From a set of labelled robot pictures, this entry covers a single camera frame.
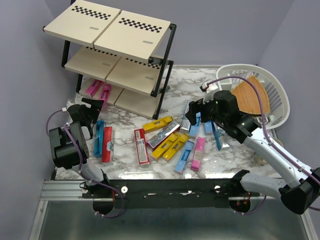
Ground yellow toothpaste box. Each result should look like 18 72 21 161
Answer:
163 132 189 162
142 115 174 133
151 132 181 161

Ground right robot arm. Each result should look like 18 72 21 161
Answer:
185 90 320 215

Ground beige paper cup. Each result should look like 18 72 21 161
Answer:
253 138 284 166

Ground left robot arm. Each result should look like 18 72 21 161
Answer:
45 97 111 198

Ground white plastic dish basket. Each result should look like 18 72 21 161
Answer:
215 64 290 130

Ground yellow toothpaste box middle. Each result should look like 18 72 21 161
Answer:
151 132 181 161

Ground black mounting rail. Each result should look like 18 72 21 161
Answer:
82 178 253 211

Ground yellow toothpaste box lower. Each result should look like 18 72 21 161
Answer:
163 132 189 162

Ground light blue toothpaste box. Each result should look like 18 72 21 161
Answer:
174 140 194 174
189 112 201 139
203 120 213 136

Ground silver R&O box upper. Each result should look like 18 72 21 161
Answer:
179 100 191 135

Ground pink toothpaste box back side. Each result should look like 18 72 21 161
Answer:
190 137 206 171

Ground woven wicker fan tray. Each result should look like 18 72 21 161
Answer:
231 75 271 115

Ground silver blue R&O box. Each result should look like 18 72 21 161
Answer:
211 121 230 151

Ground red R&O toothpaste box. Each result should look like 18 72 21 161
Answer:
101 126 114 165

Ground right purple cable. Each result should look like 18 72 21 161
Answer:
204 76 320 211

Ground blue metallic toothpaste box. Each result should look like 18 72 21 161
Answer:
93 120 105 158

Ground yellow toothpaste box upper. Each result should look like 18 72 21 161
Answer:
142 115 174 133

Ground light blue toothpaste box lower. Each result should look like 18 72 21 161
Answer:
174 140 194 174

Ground light blue toothpaste box left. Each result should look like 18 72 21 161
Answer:
189 112 201 139

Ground red toothpaste box barcode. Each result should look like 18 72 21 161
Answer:
134 128 150 166

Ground pink toothpaste box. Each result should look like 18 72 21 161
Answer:
85 79 104 97
190 137 206 171
99 84 112 110

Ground beige three-tier shelf rack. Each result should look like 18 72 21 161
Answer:
43 0 177 119

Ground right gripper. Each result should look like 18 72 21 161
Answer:
185 95 228 126

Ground light blue toothpaste box right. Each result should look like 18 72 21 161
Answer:
203 120 213 136

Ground silver red R&O box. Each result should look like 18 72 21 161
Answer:
147 120 181 150

